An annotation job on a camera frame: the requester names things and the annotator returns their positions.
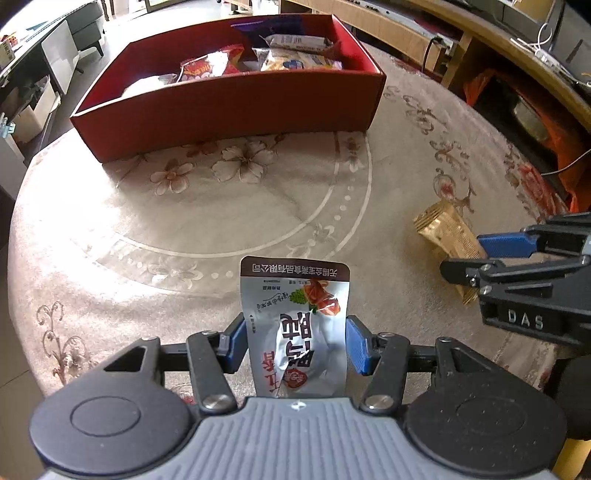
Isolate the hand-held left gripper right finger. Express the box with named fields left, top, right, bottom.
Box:
left=346, top=316, right=498, bottom=415

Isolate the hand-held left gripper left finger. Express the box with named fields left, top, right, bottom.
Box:
left=103, top=314, right=249, bottom=415

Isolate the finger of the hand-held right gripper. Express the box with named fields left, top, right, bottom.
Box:
left=438, top=253, right=591, bottom=297
left=477, top=212, right=591, bottom=258

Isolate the gold snack packet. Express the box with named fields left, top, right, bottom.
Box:
left=412, top=202, right=490, bottom=305

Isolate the silver snack pouch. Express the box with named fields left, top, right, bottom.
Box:
left=240, top=256, right=352, bottom=400

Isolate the red cardboard box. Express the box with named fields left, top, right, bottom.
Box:
left=70, top=13, right=387, bottom=163

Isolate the yellow waffle packet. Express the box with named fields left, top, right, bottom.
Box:
left=253, top=47, right=343, bottom=72

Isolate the clear-wrapped bun packet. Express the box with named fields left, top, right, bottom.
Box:
left=121, top=74, right=180, bottom=99

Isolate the red chips packet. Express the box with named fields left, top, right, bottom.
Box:
left=179, top=44, right=245, bottom=83

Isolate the dark purple snack packet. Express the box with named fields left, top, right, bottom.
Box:
left=231, top=14, right=301, bottom=47

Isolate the orange bag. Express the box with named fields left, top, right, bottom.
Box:
left=463, top=68, right=580, bottom=213

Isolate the beige floral tablecloth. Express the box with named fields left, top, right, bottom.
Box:
left=7, top=60, right=583, bottom=416

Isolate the yellow object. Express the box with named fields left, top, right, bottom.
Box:
left=561, top=438, right=591, bottom=480

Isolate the white power strip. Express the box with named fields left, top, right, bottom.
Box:
left=531, top=46, right=571, bottom=70

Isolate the wooden shelf unit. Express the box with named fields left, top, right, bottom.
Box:
left=277, top=0, right=591, bottom=125

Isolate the white printed packet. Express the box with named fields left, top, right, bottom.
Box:
left=261, top=34, right=334, bottom=52

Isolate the white cabinet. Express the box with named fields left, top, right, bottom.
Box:
left=0, top=18, right=81, bottom=153

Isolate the dark green sofa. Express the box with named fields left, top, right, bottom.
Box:
left=67, top=0, right=106, bottom=58

